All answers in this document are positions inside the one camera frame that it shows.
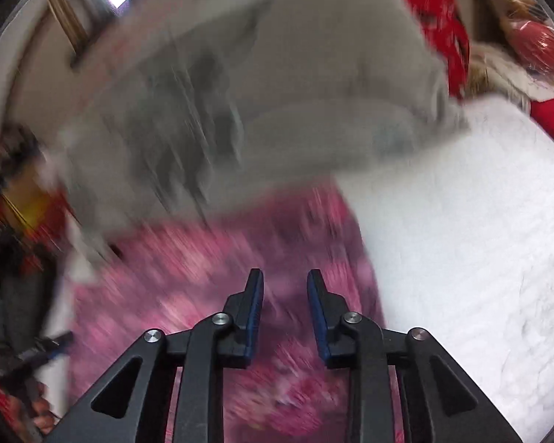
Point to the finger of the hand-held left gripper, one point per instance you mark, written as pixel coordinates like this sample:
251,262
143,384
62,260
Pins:
53,344

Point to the wooden frame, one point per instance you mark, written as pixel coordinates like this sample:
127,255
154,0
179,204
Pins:
67,23

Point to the grey floral pillow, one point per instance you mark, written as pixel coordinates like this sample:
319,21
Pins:
304,78

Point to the dark padded jacket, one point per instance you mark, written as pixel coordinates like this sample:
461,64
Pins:
14,295

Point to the purple floral shirt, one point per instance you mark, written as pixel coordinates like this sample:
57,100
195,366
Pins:
166,286

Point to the plastic-wrapped plush toy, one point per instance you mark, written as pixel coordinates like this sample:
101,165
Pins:
535,37

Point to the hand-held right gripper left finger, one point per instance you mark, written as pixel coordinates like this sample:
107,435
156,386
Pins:
255,314

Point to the person's left hand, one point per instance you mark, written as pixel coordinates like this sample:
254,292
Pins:
42,417

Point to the red cloth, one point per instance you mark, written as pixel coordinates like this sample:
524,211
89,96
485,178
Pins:
551,124

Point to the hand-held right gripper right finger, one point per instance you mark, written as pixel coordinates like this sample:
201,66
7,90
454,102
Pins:
317,314

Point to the red floral pillow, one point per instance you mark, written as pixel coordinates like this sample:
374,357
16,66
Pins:
434,9

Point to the white cloth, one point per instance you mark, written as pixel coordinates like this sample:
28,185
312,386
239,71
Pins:
83,254

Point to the white quilted bedspread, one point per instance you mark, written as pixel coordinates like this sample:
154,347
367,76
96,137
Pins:
466,240

